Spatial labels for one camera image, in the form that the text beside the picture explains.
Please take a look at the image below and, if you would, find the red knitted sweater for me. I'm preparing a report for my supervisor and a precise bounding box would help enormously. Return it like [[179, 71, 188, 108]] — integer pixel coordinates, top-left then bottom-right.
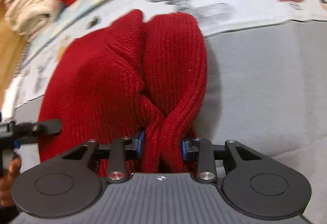
[[38, 9, 207, 173]]

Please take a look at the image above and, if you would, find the left hand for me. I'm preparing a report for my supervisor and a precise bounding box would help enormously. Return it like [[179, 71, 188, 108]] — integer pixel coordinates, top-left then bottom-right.
[[0, 155, 22, 207]]

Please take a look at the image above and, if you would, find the grey printed bed sheet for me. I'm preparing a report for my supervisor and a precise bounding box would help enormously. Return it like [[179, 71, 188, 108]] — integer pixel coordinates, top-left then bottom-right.
[[0, 0, 327, 224]]

